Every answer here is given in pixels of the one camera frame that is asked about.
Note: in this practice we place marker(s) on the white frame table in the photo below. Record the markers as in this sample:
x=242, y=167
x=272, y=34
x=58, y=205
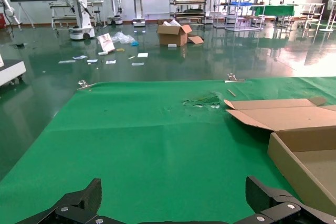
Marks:
x=312, y=11

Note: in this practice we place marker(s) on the white kiosk robot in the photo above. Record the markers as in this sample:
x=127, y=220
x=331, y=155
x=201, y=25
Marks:
x=113, y=3

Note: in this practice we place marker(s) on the green table cloth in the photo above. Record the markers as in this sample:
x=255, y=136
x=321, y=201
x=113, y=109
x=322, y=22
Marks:
x=131, y=142

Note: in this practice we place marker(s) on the white industrial robot arm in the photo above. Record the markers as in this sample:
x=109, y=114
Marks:
x=9, y=9

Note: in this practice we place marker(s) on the flat white box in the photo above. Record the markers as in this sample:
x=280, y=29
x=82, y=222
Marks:
x=142, y=55

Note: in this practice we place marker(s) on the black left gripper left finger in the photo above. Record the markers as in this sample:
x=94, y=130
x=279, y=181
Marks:
x=78, y=205

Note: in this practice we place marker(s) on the clear plastic bag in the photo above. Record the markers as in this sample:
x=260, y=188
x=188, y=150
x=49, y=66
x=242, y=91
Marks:
x=122, y=37

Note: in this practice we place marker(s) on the large open shipping carton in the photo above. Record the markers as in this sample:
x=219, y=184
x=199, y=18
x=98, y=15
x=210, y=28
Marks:
x=170, y=36

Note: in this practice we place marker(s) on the red fire equipment box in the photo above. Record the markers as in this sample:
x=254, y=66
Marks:
x=2, y=22

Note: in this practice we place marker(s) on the green covered table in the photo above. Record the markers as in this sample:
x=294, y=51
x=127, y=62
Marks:
x=275, y=10

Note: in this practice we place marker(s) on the black round stool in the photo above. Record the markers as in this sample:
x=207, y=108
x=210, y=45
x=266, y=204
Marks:
x=97, y=14

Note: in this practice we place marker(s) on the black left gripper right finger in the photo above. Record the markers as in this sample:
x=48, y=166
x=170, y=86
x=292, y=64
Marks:
x=273, y=203

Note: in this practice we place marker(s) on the small tan wooden stick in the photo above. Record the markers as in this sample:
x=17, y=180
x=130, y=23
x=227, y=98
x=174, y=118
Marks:
x=231, y=93

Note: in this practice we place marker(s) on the white paper sheet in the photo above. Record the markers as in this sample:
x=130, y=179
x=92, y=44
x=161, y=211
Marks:
x=67, y=61
x=80, y=57
x=92, y=61
x=137, y=64
x=110, y=62

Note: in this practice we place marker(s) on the white workbench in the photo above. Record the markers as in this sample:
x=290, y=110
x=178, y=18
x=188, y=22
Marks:
x=60, y=11

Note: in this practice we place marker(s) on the open cardboard box round hole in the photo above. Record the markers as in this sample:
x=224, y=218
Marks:
x=302, y=116

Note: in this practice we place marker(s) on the white metal rack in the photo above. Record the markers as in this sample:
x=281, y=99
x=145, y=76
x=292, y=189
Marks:
x=236, y=16

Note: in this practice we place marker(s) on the white standing fan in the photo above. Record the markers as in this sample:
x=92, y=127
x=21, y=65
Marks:
x=331, y=6

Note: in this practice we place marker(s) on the clear table cloth clip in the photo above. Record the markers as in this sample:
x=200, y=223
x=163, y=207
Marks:
x=233, y=79
x=84, y=84

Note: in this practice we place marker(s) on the small blue plastic item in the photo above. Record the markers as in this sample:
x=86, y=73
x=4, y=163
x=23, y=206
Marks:
x=134, y=43

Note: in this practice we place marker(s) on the metal shelf cart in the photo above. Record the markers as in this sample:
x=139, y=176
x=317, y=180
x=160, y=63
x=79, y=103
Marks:
x=187, y=11

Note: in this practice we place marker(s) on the humanoid robot on white pedestal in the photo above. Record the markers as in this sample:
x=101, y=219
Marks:
x=137, y=1

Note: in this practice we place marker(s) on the white wheeled machine base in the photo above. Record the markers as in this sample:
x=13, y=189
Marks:
x=10, y=70

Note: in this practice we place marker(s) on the white paper gift bag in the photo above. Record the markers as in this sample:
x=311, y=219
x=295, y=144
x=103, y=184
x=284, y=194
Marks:
x=105, y=43

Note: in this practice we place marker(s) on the small white box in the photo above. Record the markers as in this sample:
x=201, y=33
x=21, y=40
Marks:
x=172, y=46

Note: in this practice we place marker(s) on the blue plastic bin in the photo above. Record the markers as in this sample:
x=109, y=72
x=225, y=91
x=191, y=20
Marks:
x=239, y=3

